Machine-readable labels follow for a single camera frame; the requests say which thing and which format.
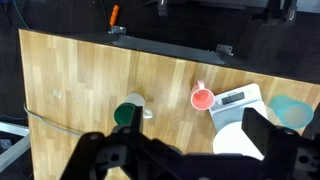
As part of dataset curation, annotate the pink mug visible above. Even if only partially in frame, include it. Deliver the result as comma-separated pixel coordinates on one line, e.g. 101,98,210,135
190,79,216,111

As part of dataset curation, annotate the white plate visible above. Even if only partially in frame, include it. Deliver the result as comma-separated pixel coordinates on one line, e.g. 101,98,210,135
212,120,266,161

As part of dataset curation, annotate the white mug green inside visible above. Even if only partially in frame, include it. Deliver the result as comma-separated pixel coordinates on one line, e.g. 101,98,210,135
113,92,154,127

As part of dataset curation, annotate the silver metal bracket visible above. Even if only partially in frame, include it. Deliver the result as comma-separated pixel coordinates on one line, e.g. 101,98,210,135
215,44,234,56
107,25,128,36

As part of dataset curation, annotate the teal plastic cup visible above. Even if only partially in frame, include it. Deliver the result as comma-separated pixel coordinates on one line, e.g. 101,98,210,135
268,94,315,131

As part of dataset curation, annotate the white table leg frame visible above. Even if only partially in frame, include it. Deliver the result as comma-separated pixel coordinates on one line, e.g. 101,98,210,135
0,121,32,173

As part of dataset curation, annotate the grey braided lamp cable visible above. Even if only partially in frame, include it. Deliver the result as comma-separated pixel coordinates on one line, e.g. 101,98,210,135
23,103,84,137

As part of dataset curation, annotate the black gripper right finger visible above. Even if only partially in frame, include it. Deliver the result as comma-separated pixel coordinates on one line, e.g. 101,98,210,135
240,107,278,156

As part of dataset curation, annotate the black metal table rail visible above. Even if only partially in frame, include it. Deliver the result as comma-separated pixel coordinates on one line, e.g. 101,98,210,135
110,34,234,66

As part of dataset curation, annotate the blue floor cable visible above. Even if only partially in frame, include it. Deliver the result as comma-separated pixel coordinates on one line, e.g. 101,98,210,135
0,114,28,122

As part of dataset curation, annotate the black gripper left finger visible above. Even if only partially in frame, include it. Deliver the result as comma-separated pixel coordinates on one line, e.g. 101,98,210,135
129,105,145,133

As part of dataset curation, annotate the white kitchen scale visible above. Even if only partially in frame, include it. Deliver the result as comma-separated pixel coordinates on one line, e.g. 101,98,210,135
208,83,270,133

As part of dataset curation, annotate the orange handled clamp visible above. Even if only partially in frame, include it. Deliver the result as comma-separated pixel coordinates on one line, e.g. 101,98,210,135
109,4,120,28

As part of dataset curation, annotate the clear tape piece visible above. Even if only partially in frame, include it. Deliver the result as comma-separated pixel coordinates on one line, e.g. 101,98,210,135
53,88,64,100

